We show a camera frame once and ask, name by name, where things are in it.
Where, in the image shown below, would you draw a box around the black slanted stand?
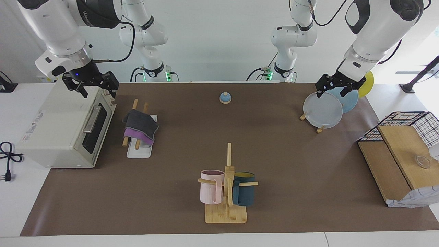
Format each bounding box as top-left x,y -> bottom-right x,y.
399,55 -> 439,93

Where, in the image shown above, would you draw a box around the white patterned paper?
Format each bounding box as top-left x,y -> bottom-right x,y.
387,185 -> 439,208

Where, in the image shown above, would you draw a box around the pale grey plate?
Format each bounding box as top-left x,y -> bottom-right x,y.
303,92 -> 343,129

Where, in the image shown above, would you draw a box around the pink mug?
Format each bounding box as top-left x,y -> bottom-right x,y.
200,170 -> 225,205

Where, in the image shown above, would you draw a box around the wooden plate rack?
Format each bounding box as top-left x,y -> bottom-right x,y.
299,113 -> 326,134

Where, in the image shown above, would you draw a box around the clear glass piece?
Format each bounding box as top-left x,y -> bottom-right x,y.
413,154 -> 431,169

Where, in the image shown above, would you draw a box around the brown table mat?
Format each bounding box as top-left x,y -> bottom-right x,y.
20,82 -> 439,237

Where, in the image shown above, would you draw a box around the light blue plate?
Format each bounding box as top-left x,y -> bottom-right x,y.
328,87 -> 359,114

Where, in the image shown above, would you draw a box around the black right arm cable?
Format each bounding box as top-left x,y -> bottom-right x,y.
93,21 -> 135,63

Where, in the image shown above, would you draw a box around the light wooden board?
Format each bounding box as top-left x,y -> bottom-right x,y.
377,125 -> 439,191

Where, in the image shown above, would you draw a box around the black clamp stand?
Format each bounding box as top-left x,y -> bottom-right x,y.
0,71 -> 19,93

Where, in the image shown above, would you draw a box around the wooden mug tree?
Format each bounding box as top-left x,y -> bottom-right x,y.
198,143 -> 259,224

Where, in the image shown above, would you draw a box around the black power cable with plug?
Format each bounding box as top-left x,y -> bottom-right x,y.
0,141 -> 24,183

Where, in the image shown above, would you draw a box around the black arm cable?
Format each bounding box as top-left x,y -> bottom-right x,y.
93,21 -> 135,63
308,0 -> 431,66

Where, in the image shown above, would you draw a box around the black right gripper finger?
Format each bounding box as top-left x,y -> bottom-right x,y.
99,71 -> 120,98
62,73 -> 88,98

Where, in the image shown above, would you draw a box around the black wire basket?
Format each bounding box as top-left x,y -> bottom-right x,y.
357,111 -> 439,149

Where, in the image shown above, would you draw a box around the cream toaster oven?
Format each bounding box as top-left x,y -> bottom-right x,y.
15,80 -> 117,169

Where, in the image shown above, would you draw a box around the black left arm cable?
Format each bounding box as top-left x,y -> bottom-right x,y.
308,0 -> 431,66

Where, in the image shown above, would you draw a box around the purple and grey towel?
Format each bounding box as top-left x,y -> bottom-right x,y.
122,109 -> 159,146

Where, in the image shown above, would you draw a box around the brown wooden board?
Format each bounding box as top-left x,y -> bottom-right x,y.
357,140 -> 413,206

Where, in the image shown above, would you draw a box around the white towel rack wooden bars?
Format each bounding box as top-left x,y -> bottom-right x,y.
122,99 -> 158,159

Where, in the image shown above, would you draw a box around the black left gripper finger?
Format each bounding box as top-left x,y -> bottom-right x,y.
315,74 -> 335,98
341,80 -> 367,97

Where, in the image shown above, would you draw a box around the yellow plate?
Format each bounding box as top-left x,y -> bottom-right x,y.
357,71 -> 375,98

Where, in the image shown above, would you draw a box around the dark teal mug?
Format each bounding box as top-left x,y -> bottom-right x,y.
232,172 -> 256,207

